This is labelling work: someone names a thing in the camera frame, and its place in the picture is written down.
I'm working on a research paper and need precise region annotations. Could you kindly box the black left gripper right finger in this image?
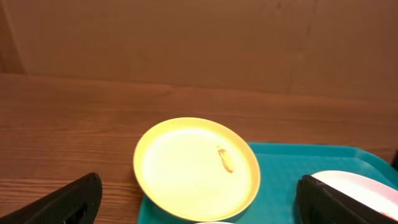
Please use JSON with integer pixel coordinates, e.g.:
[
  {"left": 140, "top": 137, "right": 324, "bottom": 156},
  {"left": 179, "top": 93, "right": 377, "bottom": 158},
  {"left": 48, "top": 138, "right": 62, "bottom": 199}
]
[{"left": 295, "top": 175, "right": 397, "bottom": 224}]

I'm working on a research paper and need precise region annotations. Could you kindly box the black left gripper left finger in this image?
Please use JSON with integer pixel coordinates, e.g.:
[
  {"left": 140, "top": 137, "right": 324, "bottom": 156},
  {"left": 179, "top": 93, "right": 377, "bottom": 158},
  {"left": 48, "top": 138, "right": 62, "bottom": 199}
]
[{"left": 1, "top": 172, "right": 103, "bottom": 224}]

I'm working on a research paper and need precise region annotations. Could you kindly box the white pink plate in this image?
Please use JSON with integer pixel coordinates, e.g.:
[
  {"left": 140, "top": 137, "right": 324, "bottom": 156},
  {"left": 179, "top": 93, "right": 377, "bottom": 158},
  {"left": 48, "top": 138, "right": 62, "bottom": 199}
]
[{"left": 312, "top": 170, "right": 397, "bottom": 221}]

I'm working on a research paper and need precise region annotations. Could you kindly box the light blue plate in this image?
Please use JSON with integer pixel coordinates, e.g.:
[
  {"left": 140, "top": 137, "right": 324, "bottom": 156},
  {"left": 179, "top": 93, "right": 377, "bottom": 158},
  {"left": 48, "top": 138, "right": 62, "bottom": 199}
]
[{"left": 194, "top": 221, "right": 234, "bottom": 224}]

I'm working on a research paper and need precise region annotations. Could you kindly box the teal plastic tray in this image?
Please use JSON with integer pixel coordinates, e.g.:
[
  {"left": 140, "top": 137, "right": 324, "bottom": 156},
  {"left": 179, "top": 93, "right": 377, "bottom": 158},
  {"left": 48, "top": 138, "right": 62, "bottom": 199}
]
[{"left": 139, "top": 142, "right": 397, "bottom": 223}]

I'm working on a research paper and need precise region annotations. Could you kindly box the yellow plate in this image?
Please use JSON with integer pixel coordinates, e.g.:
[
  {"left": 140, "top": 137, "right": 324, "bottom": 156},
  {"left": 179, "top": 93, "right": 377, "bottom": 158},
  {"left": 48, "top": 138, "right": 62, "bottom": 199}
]
[{"left": 132, "top": 118, "right": 261, "bottom": 222}]

